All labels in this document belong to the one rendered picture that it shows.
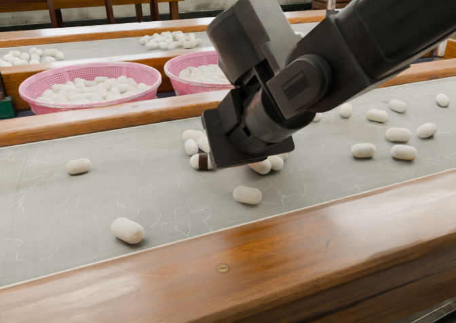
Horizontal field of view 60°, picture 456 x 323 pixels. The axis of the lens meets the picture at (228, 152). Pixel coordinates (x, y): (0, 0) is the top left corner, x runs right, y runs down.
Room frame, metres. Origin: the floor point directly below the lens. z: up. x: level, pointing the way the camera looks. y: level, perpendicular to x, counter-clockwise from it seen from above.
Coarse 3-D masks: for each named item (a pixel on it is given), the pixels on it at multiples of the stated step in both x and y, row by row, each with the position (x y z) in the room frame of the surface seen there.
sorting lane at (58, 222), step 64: (128, 128) 0.58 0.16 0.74; (192, 128) 0.59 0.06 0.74; (320, 128) 0.59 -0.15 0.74; (384, 128) 0.59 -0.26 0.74; (448, 128) 0.59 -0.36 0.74; (0, 192) 0.40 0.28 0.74; (64, 192) 0.40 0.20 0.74; (128, 192) 0.40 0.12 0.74; (192, 192) 0.40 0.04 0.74; (320, 192) 0.40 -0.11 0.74; (0, 256) 0.29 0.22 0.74; (64, 256) 0.29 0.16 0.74
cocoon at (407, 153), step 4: (392, 148) 0.49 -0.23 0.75; (396, 148) 0.48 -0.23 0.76; (400, 148) 0.48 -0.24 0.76; (404, 148) 0.48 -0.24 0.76; (408, 148) 0.48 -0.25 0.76; (412, 148) 0.48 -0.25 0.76; (392, 152) 0.48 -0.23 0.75; (396, 152) 0.48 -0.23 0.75; (400, 152) 0.48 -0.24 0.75; (404, 152) 0.48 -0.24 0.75; (408, 152) 0.48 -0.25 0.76; (412, 152) 0.47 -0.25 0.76; (416, 152) 0.48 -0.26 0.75; (396, 156) 0.48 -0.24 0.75; (400, 156) 0.48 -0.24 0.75; (404, 156) 0.48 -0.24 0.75; (408, 156) 0.47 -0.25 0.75; (412, 156) 0.47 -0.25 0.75; (416, 156) 0.48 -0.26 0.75
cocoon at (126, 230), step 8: (112, 224) 0.32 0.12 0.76; (120, 224) 0.31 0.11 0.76; (128, 224) 0.31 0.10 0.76; (136, 224) 0.31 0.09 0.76; (112, 232) 0.31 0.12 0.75; (120, 232) 0.31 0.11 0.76; (128, 232) 0.30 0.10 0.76; (136, 232) 0.30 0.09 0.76; (128, 240) 0.30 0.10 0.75; (136, 240) 0.30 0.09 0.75
